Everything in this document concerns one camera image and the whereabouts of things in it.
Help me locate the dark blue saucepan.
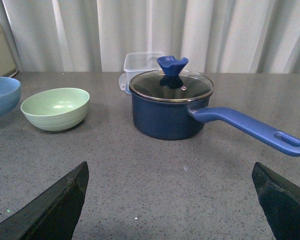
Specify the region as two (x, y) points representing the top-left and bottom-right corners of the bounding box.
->
(132, 93), (300, 157)

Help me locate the blue plastic bowl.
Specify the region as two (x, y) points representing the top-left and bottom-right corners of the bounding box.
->
(0, 76), (21, 117)

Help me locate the clear plastic food container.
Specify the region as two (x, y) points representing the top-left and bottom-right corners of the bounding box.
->
(118, 51), (165, 95)

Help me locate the glass lid with blue knob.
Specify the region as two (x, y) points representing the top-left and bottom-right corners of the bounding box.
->
(129, 55), (214, 103)

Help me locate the green plastic bowl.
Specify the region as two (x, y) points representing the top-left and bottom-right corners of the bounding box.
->
(20, 87), (90, 132)

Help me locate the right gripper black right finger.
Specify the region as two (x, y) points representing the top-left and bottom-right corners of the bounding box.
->
(252, 162), (300, 240)

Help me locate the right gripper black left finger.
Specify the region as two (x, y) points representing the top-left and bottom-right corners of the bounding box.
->
(0, 161), (89, 240)

